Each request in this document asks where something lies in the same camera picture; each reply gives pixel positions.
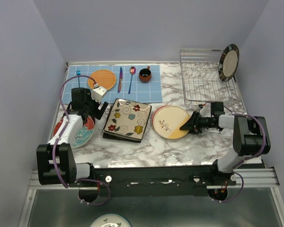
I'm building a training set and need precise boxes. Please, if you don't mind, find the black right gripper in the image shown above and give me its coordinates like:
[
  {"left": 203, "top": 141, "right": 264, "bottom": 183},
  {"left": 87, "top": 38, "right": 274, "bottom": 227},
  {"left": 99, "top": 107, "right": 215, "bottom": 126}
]
[{"left": 180, "top": 111, "right": 214, "bottom": 135}]

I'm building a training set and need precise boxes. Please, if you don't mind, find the red rimmed round plate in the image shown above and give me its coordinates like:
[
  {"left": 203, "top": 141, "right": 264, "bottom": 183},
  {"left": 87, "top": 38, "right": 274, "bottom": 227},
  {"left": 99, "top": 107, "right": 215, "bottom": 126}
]
[{"left": 89, "top": 115, "right": 96, "bottom": 125}]

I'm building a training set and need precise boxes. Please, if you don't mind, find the yellow round plate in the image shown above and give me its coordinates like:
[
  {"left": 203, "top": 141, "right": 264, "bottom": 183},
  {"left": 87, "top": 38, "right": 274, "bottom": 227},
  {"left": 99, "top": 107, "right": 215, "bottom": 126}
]
[{"left": 153, "top": 105, "right": 191, "bottom": 140}]

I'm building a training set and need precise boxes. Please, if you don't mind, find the white red rimmed plate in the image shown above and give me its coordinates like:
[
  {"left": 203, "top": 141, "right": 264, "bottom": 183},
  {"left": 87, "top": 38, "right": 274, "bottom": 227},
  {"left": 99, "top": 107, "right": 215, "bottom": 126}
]
[{"left": 58, "top": 116, "right": 95, "bottom": 148}]

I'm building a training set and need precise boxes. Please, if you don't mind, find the cream square dark-rimmed plate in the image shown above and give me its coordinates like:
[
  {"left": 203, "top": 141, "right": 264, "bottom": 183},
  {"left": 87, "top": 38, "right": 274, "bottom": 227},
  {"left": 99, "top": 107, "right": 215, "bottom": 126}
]
[{"left": 103, "top": 98, "right": 152, "bottom": 143}]

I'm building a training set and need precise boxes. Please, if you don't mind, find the wire dish rack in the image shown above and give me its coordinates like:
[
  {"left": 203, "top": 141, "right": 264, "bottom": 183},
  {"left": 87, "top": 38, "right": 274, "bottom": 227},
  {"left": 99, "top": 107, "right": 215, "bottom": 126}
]
[{"left": 179, "top": 48, "right": 241, "bottom": 109}]

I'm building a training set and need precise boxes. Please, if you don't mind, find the dark olive round plate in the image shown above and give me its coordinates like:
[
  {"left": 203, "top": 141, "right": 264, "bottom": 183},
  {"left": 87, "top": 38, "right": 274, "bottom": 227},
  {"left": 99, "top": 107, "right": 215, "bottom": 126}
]
[{"left": 218, "top": 44, "right": 240, "bottom": 82}]

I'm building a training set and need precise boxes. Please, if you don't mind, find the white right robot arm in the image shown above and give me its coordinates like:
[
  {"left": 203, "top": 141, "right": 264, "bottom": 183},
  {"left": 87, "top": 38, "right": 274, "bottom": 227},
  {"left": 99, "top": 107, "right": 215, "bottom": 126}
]
[{"left": 179, "top": 102, "right": 271, "bottom": 185}]

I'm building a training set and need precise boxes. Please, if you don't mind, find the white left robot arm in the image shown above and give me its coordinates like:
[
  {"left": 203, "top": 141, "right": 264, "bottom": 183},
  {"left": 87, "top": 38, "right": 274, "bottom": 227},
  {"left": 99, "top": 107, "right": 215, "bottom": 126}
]
[{"left": 36, "top": 86, "right": 108, "bottom": 188}]

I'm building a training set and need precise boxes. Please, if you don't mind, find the woven wicker round trivet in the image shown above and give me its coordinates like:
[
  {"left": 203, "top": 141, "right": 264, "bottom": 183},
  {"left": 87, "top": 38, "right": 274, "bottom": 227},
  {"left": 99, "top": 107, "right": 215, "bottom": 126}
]
[{"left": 90, "top": 70, "right": 116, "bottom": 90}]

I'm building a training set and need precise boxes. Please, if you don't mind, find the iridescent knife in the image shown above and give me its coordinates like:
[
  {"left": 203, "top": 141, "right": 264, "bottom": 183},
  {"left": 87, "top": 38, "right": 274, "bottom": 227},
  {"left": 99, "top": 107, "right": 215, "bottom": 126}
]
[{"left": 117, "top": 67, "right": 123, "bottom": 93}]

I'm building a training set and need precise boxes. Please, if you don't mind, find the blue fork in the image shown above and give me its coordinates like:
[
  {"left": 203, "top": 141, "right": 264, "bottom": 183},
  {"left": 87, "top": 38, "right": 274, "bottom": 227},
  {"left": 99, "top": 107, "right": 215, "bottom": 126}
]
[{"left": 76, "top": 69, "right": 81, "bottom": 87}]

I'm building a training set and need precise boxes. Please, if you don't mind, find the iridescent spoon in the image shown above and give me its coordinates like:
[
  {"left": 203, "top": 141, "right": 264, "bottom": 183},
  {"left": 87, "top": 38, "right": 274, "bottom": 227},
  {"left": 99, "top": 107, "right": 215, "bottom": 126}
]
[{"left": 128, "top": 66, "right": 136, "bottom": 94}]

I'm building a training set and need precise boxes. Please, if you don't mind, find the orange black mug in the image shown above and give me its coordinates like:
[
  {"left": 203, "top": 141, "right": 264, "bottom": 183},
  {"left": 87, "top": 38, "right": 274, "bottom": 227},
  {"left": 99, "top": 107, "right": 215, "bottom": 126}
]
[{"left": 139, "top": 66, "right": 152, "bottom": 83}]

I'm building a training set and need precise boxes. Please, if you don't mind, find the white floral plate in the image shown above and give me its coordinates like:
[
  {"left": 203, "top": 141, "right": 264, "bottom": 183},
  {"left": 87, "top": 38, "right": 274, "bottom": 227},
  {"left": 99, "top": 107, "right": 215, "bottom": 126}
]
[{"left": 90, "top": 214, "right": 131, "bottom": 227}]

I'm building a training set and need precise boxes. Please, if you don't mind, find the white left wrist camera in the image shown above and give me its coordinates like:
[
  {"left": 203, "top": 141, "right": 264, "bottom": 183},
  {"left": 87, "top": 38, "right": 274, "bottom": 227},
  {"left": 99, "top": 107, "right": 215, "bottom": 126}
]
[{"left": 91, "top": 86, "right": 107, "bottom": 103}]

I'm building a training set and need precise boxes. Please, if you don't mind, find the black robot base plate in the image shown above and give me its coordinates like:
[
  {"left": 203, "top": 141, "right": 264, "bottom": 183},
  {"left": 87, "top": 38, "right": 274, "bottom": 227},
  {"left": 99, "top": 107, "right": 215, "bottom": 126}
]
[{"left": 67, "top": 165, "right": 236, "bottom": 197}]

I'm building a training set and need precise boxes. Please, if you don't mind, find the aluminium frame rail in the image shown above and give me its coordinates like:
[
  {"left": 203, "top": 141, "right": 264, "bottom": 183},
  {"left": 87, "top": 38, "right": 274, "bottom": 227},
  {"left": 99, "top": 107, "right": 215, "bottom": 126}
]
[{"left": 28, "top": 168, "right": 280, "bottom": 190}]

